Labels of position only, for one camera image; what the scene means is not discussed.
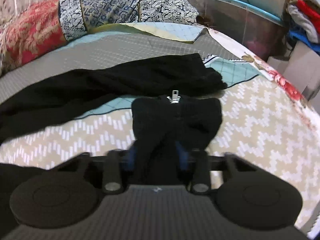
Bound black pants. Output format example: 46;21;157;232
1;54;227;160

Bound patchwork bedspread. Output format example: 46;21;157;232
1;23;319;238

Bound clear storage bin teal lid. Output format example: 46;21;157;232
188;0;286;60

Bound red and blue patterned quilt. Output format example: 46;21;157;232
1;0;199;75

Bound pile of colourful clothes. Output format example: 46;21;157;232
284;0;319;54

